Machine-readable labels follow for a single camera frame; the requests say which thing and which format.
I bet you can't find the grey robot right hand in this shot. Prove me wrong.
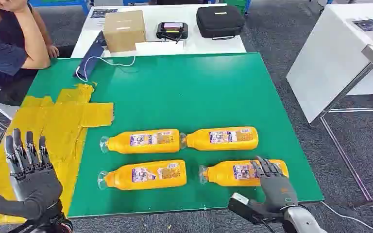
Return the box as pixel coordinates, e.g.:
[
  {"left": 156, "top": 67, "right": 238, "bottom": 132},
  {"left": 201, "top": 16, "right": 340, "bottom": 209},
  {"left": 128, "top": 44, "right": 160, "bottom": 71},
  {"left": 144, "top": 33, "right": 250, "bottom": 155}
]
[{"left": 249, "top": 156, "right": 299, "bottom": 214}]

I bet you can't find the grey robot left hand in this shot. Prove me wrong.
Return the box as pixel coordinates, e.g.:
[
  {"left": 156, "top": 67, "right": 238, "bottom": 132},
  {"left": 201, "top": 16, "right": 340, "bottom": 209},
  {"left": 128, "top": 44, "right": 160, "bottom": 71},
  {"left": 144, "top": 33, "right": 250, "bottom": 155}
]
[{"left": 0, "top": 128, "right": 63, "bottom": 221}]

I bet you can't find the orange drink bottle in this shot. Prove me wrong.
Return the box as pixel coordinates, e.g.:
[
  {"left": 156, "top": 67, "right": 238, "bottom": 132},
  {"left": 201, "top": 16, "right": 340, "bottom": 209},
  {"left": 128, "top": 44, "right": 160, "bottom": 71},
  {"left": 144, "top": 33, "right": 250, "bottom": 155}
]
[
  {"left": 100, "top": 129, "right": 181, "bottom": 154},
  {"left": 179, "top": 126, "right": 259, "bottom": 152},
  {"left": 97, "top": 160, "right": 187, "bottom": 191},
  {"left": 199, "top": 159, "right": 289, "bottom": 188}
]

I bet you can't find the yellow sheet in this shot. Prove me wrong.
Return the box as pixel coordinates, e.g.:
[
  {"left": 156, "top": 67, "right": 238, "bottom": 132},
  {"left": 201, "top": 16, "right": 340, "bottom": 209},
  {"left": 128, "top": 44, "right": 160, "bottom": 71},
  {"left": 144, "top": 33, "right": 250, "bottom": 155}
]
[{"left": 0, "top": 83, "right": 115, "bottom": 227}]

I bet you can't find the green table mat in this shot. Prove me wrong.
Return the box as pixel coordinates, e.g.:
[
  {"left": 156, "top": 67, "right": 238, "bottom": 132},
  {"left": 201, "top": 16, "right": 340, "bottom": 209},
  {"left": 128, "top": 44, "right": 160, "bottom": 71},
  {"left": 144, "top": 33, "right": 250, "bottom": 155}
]
[{"left": 25, "top": 52, "right": 325, "bottom": 218}]

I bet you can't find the person's left hand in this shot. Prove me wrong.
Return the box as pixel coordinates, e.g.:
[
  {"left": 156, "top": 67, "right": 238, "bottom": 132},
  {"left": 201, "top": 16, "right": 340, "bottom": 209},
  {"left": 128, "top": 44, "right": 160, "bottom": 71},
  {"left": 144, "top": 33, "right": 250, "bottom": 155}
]
[{"left": 46, "top": 44, "right": 60, "bottom": 59}]

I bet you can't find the person's hand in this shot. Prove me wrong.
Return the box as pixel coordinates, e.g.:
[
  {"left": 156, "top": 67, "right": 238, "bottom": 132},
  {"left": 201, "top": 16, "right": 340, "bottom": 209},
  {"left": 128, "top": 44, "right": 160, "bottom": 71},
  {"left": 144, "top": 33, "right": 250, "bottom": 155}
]
[
  {"left": 0, "top": 0, "right": 30, "bottom": 14},
  {"left": 46, "top": 44, "right": 60, "bottom": 59}
]

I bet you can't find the dark blue pouch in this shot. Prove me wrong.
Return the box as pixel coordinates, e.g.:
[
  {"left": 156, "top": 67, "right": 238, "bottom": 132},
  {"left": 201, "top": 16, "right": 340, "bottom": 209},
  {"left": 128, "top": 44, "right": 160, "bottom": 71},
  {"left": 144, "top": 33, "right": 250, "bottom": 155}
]
[{"left": 76, "top": 30, "right": 107, "bottom": 81}]

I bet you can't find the person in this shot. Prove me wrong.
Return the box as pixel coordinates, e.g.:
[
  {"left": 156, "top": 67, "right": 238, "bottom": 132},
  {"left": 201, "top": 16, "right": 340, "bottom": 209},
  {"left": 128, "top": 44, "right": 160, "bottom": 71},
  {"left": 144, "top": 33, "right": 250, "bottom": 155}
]
[{"left": 0, "top": 0, "right": 74, "bottom": 107}]

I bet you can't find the white side table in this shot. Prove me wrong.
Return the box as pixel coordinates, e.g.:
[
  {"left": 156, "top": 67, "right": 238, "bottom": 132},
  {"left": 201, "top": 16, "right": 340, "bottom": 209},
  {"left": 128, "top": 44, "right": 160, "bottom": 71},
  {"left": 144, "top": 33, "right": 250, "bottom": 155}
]
[{"left": 285, "top": 2, "right": 373, "bottom": 206}]

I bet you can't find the brown cardboard box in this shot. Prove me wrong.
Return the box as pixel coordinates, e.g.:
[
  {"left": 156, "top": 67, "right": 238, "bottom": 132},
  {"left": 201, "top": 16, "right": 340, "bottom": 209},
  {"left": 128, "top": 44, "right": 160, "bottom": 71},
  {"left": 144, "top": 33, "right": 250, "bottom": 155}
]
[{"left": 103, "top": 10, "right": 147, "bottom": 53}]

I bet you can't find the black zip case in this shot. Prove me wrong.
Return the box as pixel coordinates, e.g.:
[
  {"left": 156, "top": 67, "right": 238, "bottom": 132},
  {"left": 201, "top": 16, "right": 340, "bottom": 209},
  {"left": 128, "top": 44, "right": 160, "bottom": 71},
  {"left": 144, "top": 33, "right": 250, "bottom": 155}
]
[{"left": 196, "top": 4, "right": 246, "bottom": 41}]

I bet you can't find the person's right hand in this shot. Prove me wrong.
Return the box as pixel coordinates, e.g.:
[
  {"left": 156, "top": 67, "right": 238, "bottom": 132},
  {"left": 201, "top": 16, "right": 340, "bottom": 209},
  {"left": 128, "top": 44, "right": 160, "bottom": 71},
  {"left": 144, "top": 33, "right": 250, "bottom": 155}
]
[{"left": 0, "top": 0, "right": 30, "bottom": 14}]

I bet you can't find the printed sheet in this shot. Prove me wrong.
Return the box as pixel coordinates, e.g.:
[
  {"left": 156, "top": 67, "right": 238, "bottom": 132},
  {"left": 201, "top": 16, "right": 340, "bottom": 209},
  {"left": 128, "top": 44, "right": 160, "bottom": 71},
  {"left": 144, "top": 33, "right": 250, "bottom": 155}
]
[
  {"left": 347, "top": 17, "right": 373, "bottom": 44},
  {"left": 90, "top": 8, "right": 119, "bottom": 19}
]

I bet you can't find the blue metal rack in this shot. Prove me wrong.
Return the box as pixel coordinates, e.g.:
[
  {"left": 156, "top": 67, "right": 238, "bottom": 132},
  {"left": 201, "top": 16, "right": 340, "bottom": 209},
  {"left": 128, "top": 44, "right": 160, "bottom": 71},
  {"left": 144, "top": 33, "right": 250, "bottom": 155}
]
[{"left": 29, "top": 0, "right": 92, "bottom": 16}]

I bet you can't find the black handheld controller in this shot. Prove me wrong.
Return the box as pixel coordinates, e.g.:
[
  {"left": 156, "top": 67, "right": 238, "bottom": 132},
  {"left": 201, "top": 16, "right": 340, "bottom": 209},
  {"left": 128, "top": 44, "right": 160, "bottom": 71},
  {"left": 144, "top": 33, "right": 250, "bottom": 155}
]
[{"left": 155, "top": 21, "right": 189, "bottom": 44}]

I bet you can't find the green crate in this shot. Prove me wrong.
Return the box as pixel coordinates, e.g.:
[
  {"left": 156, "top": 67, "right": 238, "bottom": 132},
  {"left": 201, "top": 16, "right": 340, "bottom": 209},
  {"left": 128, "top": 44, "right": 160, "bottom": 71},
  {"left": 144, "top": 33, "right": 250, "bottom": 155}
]
[{"left": 225, "top": 0, "right": 250, "bottom": 15}]

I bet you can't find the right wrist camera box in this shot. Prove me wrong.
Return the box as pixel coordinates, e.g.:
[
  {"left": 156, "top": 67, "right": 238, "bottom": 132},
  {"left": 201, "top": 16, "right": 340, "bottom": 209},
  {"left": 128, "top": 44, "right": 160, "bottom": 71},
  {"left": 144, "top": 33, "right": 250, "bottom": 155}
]
[{"left": 227, "top": 193, "right": 279, "bottom": 226}]

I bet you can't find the white floor cable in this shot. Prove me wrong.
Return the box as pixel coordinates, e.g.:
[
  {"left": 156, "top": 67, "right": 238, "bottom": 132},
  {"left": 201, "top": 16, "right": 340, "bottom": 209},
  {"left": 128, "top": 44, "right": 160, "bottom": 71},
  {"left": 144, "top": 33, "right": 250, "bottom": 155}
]
[{"left": 321, "top": 200, "right": 373, "bottom": 232}]

